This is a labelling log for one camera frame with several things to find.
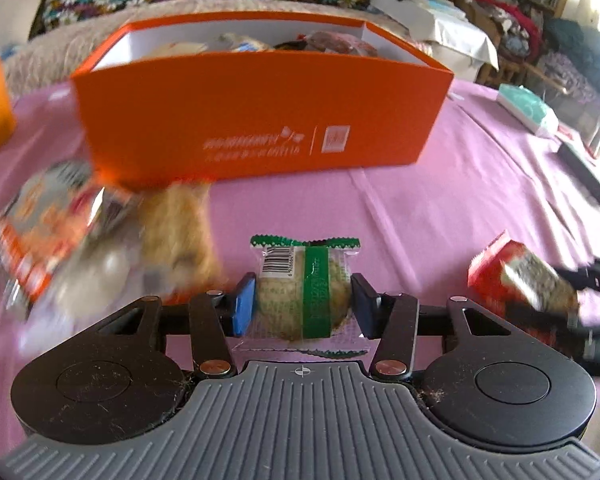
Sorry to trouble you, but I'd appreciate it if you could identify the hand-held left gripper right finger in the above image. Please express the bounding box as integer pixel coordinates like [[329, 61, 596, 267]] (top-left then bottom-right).
[[350, 272, 527, 381]]

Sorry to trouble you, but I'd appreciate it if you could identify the orange and white snack packet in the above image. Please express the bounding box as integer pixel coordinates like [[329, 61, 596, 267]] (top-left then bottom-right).
[[0, 159, 137, 307]]

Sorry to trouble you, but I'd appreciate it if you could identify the orange cardboard box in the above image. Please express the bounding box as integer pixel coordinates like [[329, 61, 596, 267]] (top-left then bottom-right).
[[69, 13, 455, 184]]

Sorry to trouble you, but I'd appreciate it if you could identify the red snack packet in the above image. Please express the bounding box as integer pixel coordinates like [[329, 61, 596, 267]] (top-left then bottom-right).
[[467, 229, 581, 319]]

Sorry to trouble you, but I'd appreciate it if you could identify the black box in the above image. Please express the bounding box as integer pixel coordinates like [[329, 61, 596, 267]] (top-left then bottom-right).
[[557, 137, 600, 206]]

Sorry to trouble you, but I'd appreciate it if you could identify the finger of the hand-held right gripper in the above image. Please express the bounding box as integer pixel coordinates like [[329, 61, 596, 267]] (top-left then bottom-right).
[[554, 258, 600, 292], [504, 299, 600, 334]]

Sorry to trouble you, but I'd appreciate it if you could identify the teal tissue pack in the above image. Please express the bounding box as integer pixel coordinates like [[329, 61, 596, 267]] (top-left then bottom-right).
[[496, 83, 561, 139]]

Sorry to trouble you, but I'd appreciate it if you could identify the white pastry packet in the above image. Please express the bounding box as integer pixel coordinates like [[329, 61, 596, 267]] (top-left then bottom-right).
[[19, 239, 152, 342]]

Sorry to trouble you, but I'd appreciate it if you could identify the green striped biscuit packet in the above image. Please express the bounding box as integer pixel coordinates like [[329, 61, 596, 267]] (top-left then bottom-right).
[[239, 233, 369, 361]]

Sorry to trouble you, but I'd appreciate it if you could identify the dark teal cloth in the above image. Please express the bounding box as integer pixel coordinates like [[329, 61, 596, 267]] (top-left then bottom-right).
[[544, 17, 600, 77]]

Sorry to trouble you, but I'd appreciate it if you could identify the clear round biscuit packet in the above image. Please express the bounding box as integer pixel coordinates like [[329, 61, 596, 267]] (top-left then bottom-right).
[[139, 182, 222, 297]]

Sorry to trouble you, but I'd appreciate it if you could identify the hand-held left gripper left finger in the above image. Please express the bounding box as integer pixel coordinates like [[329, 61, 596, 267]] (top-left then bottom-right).
[[86, 274, 258, 379]]

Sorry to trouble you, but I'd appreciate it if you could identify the pink tablecloth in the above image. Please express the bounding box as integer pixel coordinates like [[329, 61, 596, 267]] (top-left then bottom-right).
[[0, 77, 600, 462]]

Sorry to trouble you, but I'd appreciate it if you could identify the red cloth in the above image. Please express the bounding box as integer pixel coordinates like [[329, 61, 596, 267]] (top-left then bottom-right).
[[447, 0, 546, 37]]

